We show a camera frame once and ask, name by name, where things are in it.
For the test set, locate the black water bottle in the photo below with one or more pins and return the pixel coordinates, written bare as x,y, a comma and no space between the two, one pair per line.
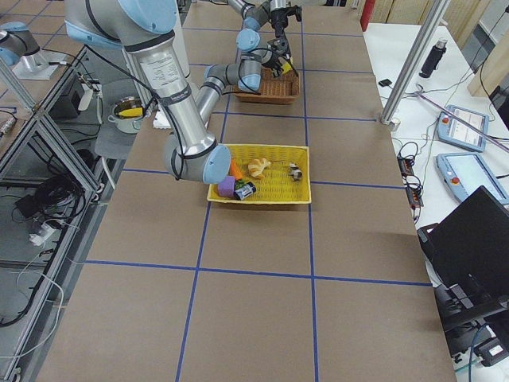
433,58

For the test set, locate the black laptop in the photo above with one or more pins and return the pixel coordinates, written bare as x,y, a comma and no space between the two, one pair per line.
469,247

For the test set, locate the white enamel pot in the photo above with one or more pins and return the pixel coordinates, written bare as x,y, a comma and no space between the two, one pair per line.
127,115

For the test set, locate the teach pendant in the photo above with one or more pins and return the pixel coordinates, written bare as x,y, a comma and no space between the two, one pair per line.
453,132
464,173

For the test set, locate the lower teach pendant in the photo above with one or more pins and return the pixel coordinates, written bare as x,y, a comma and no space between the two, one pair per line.
464,173

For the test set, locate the yellow plastic basket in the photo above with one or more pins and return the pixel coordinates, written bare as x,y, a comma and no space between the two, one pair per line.
277,187

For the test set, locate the brown wicker basket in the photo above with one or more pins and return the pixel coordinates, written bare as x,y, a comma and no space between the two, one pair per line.
282,90

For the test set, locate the orange toy carrot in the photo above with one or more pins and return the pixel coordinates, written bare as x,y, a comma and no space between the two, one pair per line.
235,170

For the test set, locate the dark toy can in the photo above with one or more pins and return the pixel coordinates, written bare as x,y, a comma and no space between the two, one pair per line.
244,191

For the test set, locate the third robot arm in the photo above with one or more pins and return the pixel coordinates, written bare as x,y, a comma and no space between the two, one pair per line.
21,51

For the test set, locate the black power strip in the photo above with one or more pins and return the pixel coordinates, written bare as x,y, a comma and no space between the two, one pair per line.
411,182

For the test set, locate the small black device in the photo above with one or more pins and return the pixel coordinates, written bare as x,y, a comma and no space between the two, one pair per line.
385,83

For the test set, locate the red fire extinguisher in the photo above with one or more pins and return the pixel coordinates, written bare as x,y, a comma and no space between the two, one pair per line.
365,18

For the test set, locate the purple block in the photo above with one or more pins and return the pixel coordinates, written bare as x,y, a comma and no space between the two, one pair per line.
226,188

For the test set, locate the toy croissant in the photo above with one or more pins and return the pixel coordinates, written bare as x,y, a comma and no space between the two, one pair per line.
257,166

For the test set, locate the upper teach pendant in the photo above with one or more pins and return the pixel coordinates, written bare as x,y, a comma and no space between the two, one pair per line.
453,132

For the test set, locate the aluminium frame post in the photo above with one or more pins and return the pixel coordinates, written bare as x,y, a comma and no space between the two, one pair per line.
413,58

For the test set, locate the small cow figurine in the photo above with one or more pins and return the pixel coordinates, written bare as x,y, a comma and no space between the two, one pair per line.
295,172

